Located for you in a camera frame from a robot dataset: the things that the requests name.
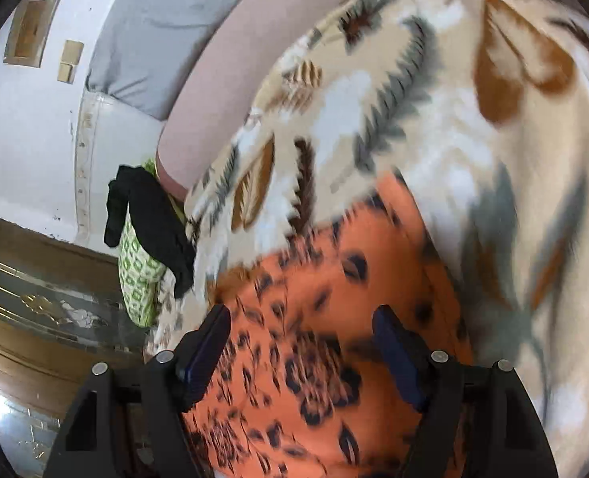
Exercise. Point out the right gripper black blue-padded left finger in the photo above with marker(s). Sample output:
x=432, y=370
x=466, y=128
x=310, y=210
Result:
x=129, y=422

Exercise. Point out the brown wooden glass door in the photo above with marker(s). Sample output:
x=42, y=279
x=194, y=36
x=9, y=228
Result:
x=60, y=313

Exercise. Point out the gold framed wall picture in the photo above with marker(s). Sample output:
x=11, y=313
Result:
x=29, y=31

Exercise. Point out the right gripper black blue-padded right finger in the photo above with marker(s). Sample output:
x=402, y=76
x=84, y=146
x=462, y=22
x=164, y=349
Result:
x=506, y=437

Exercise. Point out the beige leaf-print fleece blanket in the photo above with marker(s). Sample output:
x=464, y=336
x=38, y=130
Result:
x=482, y=108

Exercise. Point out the black cloth garment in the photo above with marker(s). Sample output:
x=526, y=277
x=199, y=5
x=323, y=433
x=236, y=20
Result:
x=137, y=194

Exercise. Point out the grey pillow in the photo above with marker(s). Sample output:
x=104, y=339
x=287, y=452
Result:
x=147, y=48

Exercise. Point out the beige wall switch plate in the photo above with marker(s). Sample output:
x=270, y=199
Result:
x=69, y=60

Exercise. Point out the green white patterned pillow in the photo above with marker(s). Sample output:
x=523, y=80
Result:
x=139, y=276

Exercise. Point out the orange black floral garment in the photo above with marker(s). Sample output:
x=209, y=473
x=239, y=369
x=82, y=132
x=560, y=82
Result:
x=300, y=389

